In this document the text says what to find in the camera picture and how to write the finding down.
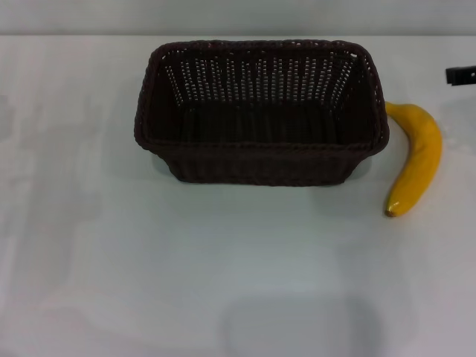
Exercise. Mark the dark woven plastic basket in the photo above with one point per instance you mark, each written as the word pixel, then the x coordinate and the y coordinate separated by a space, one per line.
pixel 260 163

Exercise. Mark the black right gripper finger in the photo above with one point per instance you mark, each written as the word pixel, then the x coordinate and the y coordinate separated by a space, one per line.
pixel 461 76

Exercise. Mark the yellow banana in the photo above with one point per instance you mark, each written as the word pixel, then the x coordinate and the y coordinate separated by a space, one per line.
pixel 420 148

